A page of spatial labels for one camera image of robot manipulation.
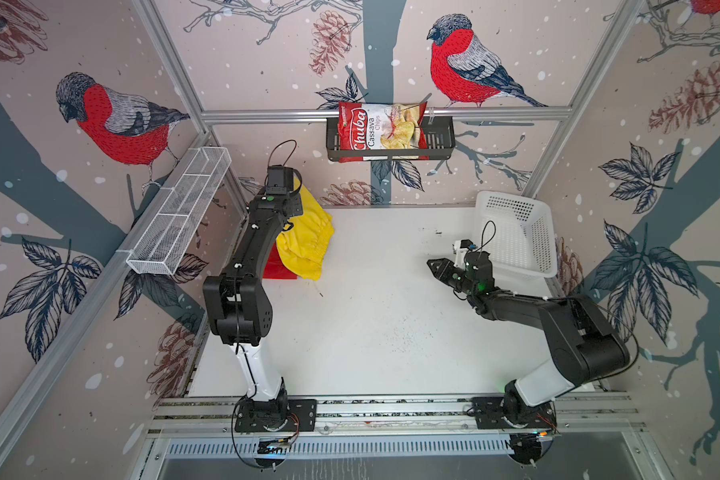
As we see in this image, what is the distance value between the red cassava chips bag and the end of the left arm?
235 mm

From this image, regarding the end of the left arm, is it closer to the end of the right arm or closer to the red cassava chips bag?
the red cassava chips bag

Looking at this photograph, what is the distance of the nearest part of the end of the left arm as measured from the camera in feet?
2.13

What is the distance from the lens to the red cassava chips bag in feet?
2.86
